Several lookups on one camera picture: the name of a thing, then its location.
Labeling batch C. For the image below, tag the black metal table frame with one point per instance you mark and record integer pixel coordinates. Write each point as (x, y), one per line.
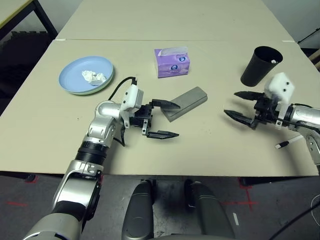
(46, 17)

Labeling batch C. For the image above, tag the grey glasses case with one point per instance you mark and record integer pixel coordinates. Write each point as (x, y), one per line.
(190, 100)

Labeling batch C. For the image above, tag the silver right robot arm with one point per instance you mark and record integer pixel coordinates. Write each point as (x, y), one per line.
(305, 115)

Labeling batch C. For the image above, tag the purple tissue pack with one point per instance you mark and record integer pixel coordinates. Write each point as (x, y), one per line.
(170, 67)

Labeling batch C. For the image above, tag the grey right robot leg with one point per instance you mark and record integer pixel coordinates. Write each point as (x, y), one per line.
(210, 212)

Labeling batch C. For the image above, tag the wooden chair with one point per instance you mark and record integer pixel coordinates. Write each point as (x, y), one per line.
(316, 58)

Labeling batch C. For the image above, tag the grey left robot leg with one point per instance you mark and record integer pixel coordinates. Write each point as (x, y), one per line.
(137, 212)

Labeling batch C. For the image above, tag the black plastic cup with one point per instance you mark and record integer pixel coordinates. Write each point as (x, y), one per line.
(253, 70)

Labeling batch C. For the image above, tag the white tape piece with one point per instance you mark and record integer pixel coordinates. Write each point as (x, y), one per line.
(290, 41)
(60, 39)

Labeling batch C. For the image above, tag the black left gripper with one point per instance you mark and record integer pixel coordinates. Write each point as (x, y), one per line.
(142, 117)

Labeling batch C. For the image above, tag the white tissue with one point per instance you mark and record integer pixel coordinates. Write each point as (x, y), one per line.
(92, 77)

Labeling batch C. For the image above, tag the grey robot leg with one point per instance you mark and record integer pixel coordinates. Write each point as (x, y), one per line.
(210, 212)
(137, 212)

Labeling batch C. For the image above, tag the blue plate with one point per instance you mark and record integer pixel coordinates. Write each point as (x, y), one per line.
(75, 72)

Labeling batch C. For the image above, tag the black foam floor mat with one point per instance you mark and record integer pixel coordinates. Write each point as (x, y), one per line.
(17, 57)

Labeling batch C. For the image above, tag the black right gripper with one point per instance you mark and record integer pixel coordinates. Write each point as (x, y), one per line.
(266, 110)

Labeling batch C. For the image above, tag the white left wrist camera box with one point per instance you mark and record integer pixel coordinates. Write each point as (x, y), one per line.
(131, 96)

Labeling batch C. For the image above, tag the long black table foot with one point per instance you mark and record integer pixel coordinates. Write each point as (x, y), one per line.
(275, 181)

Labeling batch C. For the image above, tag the white pen with black cap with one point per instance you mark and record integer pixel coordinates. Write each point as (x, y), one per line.
(283, 144)

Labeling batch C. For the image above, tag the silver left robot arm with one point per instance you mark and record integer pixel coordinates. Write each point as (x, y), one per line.
(100, 130)

